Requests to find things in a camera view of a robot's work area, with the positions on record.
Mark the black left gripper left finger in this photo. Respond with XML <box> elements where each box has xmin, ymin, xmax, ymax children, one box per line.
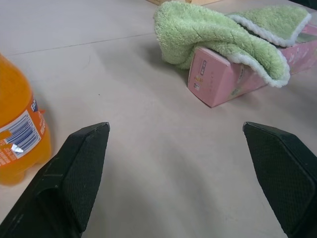
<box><xmin>0</xmin><ymin>121</ymin><xmax>110</xmax><ymax>238</ymax></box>

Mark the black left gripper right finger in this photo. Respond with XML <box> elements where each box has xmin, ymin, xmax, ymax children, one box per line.
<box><xmin>242</xmin><ymin>121</ymin><xmax>317</xmax><ymax>238</ymax></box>

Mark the orange soda bottle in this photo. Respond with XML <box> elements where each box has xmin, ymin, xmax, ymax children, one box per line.
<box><xmin>0</xmin><ymin>53</ymin><xmax>52</xmax><ymax>186</ymax></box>

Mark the pink cardboard box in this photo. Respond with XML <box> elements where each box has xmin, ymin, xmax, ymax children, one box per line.
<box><xmin>187</xmin><ymin>21</ymin><xmax>317</xmax><ymax>108</ymax></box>

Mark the green fluffy towel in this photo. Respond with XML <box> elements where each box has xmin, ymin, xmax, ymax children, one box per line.
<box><xmin>154</xmin><ymin>0</ymin><xmax>312</xmax><ymax>88</ymax></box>

